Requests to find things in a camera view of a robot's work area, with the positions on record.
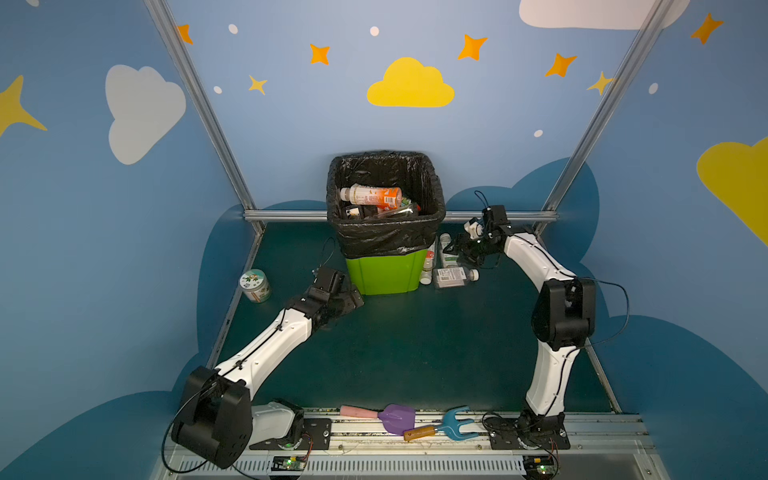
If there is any tall red white label bottle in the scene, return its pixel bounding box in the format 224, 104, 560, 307
419, 242, 436, 285

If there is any right circuit board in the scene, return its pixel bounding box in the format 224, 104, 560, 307
523, 456, 559, 479

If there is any right aluminium frame post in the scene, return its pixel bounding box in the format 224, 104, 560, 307
534, 0, 675, 236

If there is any purple text label bottle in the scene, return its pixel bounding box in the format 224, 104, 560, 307
433, 266, 479, 289

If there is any left circuit board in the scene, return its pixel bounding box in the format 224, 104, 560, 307
271, 456, 307, 472

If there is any white orange milk tea bottle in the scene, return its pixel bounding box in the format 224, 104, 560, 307
339, 184, 403, 210

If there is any round tin with printed lid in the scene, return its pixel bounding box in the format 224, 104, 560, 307
239, 269, 272, 303

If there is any blue fork rake wooden handle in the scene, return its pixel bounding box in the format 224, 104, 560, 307
403, 406, 479, 442

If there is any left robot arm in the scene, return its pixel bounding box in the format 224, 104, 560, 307
164, 267, 364, 469

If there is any rear aluminium crossbar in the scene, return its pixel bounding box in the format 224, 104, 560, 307
244, 209, 558, 224

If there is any red green label bottle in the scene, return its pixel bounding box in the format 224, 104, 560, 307
392, 198, 421, 217

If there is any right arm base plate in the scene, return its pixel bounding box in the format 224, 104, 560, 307
481, 416, 571, 450

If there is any circuit board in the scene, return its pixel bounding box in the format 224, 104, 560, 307
271, 456, 307, 472
523, 456, 559, 479

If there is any aluminium frame post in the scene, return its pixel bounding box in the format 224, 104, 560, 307
144, 0, 256, 214
534, 0, 675, 236

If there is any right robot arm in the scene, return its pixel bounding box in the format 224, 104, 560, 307
455, 219, 596, 448

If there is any green bin with black liner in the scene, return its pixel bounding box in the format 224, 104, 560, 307
326, 150, 446, 296

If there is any purple shovel pink handle front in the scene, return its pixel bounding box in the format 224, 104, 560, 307
340, 404, 416, 436

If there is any left aluminium frame post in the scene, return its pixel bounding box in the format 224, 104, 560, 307
144, 0, 256, 214

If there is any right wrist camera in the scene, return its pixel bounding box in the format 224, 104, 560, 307
464, 205, 513, 242

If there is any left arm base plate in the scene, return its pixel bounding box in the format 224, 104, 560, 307
248, 418, 333, 452

